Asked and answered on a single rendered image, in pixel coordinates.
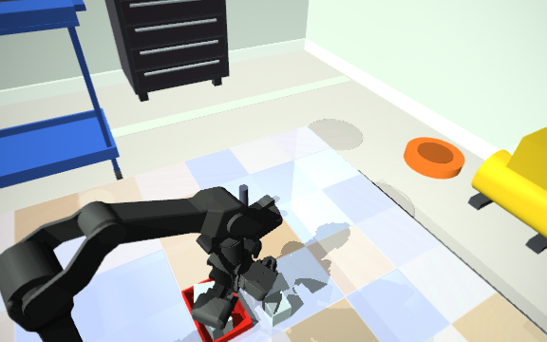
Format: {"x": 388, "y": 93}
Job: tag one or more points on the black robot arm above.
{"x": 38, "y": 293}

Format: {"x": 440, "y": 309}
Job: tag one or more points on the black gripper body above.
{"x": 215, "y": 310}

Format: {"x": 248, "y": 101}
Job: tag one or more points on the red tray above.
{"x": 241, "y": 321}

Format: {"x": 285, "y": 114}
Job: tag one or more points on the black cylinder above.
{"x": 244, "y": 194}

